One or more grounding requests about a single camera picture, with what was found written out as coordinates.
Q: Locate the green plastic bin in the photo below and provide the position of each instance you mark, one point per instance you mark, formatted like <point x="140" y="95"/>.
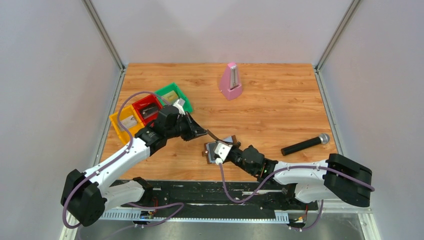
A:
<point x="173" y="86"/>

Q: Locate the pink metronome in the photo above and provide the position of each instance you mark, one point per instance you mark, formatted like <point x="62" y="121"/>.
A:
<point x="230" y="84"/>

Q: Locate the black mounting rail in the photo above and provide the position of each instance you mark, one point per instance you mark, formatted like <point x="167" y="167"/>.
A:
<point x="202" y="200"/>

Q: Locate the silver card in yellow bin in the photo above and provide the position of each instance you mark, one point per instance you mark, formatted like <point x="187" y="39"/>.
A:
<point x="128" y="122"/>

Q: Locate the red plastic bin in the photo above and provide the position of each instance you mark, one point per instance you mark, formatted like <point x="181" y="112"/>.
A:
<point x="147" y="108"/>

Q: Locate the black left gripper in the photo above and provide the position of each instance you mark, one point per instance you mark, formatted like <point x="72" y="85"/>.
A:
<point x="189" y="127"/>

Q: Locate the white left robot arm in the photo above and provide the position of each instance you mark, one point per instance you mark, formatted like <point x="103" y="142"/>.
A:
<point x="143" y="145"/>

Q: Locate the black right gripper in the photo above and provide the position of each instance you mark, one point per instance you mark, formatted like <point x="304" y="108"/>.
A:
<point x="230" y="151"/>

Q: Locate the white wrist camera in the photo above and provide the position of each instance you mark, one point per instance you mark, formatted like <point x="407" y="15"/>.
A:
<point x="179" y="104"/>
<point x="221" y="151"/>

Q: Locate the brown leather card holder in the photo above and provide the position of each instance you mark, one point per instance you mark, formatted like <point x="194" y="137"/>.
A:
<point x="209" y="148"/>

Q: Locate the black card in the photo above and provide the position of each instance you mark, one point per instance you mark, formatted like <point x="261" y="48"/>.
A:
<point x="212" y="135"/>

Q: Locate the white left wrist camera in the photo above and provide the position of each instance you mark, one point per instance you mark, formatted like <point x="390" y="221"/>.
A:
<point x="179" y="104"/>

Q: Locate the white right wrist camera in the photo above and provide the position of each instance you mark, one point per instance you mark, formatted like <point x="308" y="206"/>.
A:
<point x="221" y="151"/>

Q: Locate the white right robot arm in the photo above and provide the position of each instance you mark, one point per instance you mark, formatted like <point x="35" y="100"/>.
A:
<point x="337" y="177"/>

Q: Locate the yellow plastic bin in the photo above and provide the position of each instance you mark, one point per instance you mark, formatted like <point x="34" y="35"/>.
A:
<point x="123" y="135"/>

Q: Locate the gold card in green bin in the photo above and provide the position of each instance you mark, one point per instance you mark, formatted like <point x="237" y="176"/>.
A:
<point x="170" y="97"/>

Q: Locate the black microphone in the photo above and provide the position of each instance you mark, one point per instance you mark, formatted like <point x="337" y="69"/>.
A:
<point x="321" y="139"/>

